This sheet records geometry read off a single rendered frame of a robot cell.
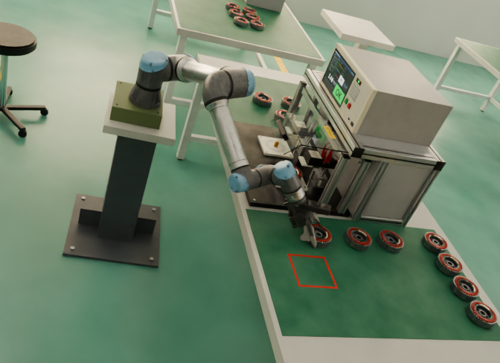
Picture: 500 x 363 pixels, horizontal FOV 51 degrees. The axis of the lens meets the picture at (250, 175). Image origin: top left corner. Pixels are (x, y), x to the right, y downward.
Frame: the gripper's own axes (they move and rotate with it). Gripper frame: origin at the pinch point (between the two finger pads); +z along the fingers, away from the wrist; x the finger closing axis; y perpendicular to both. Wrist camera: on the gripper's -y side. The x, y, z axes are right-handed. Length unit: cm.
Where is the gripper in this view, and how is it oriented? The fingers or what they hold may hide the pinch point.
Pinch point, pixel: (318, 236)
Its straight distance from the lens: 214.9
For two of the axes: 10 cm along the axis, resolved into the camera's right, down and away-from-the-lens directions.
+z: 3.9, 8.1, 4.3
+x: -1.9, 5.3, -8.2
